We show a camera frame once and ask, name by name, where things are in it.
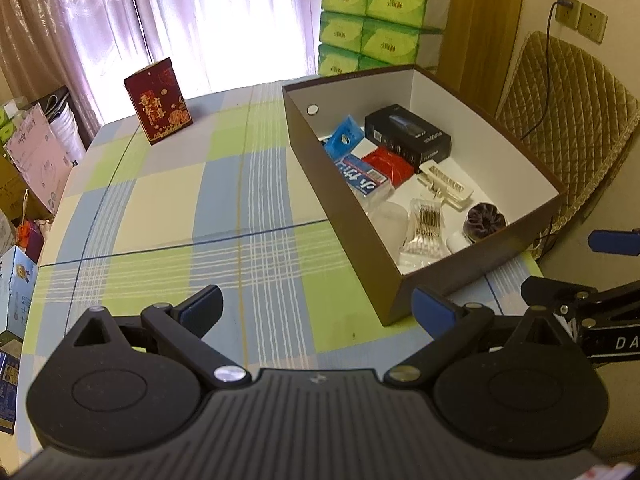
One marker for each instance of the chair with quilted cover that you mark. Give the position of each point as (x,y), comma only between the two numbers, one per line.
(565,110)

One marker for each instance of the black shaver box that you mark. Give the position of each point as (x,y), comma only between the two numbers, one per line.
(400,130)

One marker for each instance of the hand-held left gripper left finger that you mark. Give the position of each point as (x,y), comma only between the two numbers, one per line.
(201,307)

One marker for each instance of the blue carton box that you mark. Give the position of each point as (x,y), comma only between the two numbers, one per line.
(17,290)

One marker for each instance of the wooden door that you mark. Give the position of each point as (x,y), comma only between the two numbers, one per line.
(480,35)

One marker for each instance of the blue toothpaste box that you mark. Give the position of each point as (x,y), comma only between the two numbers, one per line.
(360,177)

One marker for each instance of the red gift box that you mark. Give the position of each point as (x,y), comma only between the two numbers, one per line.
(157,105)

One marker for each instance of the brown cardboard box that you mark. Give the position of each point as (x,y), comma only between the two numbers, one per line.
(350,240)

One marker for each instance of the green tissue pack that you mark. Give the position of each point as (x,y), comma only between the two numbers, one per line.
(7,120)

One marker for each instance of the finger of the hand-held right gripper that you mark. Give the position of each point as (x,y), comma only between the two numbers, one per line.
(610,241)
(550,287)

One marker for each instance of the stack of green tissue packs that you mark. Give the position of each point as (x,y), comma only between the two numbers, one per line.
(390,5)

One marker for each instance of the cotton swabs bag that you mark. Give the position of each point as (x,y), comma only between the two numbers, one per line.
(425,230)

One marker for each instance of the wall socket with plug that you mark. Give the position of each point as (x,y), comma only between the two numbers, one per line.
(567,9)

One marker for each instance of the clear plastic cup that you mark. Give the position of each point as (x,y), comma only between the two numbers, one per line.
(390,220)

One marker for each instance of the blue sachet pack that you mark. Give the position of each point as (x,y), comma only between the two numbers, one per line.
(344,140)

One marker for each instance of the white hair clip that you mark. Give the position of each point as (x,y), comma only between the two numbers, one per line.
(447,185)

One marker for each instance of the pink and white cardboard box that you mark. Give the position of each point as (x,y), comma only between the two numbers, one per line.
(37,160)

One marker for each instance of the stacked white containers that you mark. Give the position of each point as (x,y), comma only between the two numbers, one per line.
(67,135)

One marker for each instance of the blue milk carton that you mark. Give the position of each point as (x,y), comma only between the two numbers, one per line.
(9,390)

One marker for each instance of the red pack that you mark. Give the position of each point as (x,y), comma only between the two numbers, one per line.
(390,162)

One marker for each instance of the checkered cloth desktop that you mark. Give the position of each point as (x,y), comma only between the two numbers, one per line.
(175,210)

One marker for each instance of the sheer curtain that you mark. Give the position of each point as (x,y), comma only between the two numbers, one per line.
(200,10)

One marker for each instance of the dark hair scrunchie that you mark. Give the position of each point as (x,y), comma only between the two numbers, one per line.
(484,222)

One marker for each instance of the brown cardboard carton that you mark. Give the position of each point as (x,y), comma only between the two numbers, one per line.
(20,190)

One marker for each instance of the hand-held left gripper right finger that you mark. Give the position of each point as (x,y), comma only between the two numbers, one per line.
(434,312)

